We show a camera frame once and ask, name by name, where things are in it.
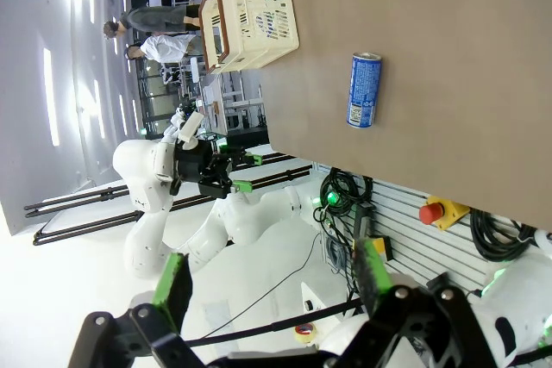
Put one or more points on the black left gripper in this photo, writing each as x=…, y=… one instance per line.
x=194, y=163

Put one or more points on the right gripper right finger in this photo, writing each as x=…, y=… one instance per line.
x=371, y=277

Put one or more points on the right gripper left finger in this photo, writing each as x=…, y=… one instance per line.
x=172, y=286

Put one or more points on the blue drink can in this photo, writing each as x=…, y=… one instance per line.
x=364, y=88

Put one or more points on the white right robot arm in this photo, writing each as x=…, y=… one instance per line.
x=517, y=299

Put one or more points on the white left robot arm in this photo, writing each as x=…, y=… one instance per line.
x=142, y=170

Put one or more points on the cream shopping basket brown rim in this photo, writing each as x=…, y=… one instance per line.
x=259, y=53

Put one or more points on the yellow black box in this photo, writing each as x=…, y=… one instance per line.
x=381, y=247

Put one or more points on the grey slotted base panel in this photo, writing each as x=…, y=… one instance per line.
x=409, y=247

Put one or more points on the black power adapter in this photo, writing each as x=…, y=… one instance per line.
x=363, y=226

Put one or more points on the white box with knob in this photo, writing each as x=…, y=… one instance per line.
x=319, y=299

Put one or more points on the tape roll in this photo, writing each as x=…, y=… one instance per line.
x=302, y=328

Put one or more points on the green lit button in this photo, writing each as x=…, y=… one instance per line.
x=333, y=198

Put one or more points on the red emergency stop button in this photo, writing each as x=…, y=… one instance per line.
x=431, y=213

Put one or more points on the person in white shirt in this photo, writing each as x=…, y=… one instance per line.
x=164, y=49

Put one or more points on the person in grey dress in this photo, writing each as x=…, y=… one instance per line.
x=155, y=19

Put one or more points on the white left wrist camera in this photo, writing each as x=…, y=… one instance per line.
x=192, y=126

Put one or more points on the black metal frame rail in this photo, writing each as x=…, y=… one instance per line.
x=36, y=239
x=26, y=211

